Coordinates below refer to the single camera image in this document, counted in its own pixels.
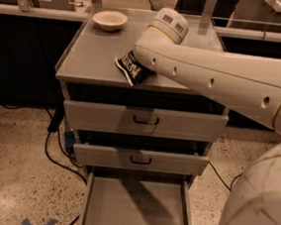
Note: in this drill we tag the grey bottom drawer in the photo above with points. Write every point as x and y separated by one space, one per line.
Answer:
131 199

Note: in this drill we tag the black drawer handle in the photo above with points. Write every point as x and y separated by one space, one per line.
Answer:
139 163
144 122

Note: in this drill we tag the grey middle drawer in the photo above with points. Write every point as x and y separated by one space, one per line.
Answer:
110 157

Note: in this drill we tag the blue power adapter box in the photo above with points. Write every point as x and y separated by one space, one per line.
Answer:
69 140

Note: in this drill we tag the black power plug block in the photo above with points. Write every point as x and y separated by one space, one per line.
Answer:
56 119

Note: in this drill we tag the grey top drawer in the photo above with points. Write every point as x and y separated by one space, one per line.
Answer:
119 119

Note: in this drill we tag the white ceramic bowl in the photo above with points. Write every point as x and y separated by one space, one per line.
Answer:
110 21

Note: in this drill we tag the blue chip bag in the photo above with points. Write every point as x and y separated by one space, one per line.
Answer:
135 73

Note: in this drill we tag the grey drawer cabinet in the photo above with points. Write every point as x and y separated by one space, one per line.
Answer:
88 73

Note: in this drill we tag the black top drawer handle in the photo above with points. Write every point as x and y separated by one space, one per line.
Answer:
144 122

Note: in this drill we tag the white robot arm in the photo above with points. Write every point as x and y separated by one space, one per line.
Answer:
250 85

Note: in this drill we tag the black middle drawer handle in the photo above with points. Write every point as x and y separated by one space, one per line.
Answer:
139 163

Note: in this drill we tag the grey drawer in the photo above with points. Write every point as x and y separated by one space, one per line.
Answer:
110 157
119 119
131 199

